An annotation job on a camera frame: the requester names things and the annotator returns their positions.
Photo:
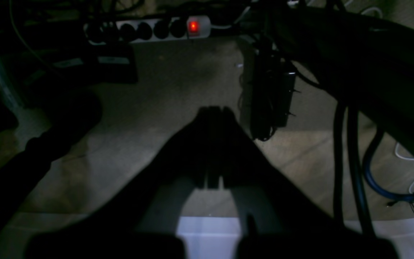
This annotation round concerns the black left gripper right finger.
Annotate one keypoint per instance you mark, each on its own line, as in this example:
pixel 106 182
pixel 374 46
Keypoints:
pixel 280 221

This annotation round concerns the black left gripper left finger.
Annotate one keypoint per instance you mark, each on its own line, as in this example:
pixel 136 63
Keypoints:
pixel 141 220

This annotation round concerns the black power adapter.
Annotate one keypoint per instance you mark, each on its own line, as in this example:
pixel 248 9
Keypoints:
pixel 273 85

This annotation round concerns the white power strip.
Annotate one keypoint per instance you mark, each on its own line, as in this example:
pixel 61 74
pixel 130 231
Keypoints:
pixel 148 30

